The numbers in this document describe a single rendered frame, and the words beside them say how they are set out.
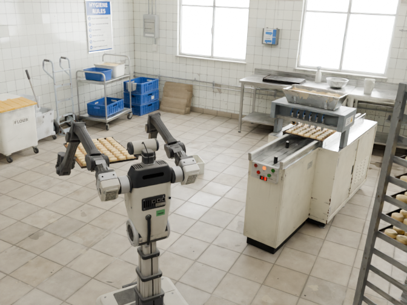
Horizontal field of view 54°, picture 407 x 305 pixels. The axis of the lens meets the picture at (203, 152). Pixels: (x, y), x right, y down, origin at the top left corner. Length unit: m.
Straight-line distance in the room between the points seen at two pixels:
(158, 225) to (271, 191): 1.42
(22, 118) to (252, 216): 3.40
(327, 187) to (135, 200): 2.29
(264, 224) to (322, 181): 0.76
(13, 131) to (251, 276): 3.63
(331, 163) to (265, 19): 3.80
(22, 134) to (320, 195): 3.83
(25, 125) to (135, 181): 3.85
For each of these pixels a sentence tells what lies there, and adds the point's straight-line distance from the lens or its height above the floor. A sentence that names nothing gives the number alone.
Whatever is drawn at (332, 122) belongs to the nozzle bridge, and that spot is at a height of 1.07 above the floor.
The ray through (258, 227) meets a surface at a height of 0.22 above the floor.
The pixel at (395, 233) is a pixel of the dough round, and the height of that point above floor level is 1.15.
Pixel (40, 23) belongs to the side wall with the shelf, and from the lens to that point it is 6.73.
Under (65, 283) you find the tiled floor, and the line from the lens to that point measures 3.45.
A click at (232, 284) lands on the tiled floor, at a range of 3.34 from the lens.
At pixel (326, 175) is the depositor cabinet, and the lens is 3.95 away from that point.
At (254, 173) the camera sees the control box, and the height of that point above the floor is 0.74.
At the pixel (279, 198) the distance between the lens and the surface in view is 3.41.
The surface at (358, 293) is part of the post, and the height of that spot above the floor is 0.81.
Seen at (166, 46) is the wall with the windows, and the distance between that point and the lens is 8.04.
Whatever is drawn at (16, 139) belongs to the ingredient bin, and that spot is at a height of 0.29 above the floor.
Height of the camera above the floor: 2.10
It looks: 21 degrees down
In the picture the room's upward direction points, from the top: 2 degrees clockwise
